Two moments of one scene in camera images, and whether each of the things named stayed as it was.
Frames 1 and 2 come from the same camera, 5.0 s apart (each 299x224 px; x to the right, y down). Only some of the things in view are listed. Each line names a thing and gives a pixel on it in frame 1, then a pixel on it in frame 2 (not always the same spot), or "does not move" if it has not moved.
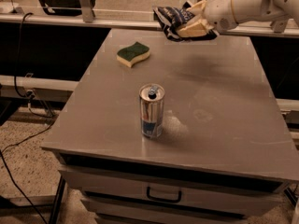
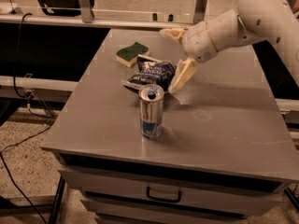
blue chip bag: x=169 y=19 to x=151 y=72
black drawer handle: x=167 y=200 does not move
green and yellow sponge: x=131 y=54 does not move
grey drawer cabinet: x=182 y=131 does not move
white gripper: x=219 y=10 to x=198 y=41
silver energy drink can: x=151 y=101 does not move
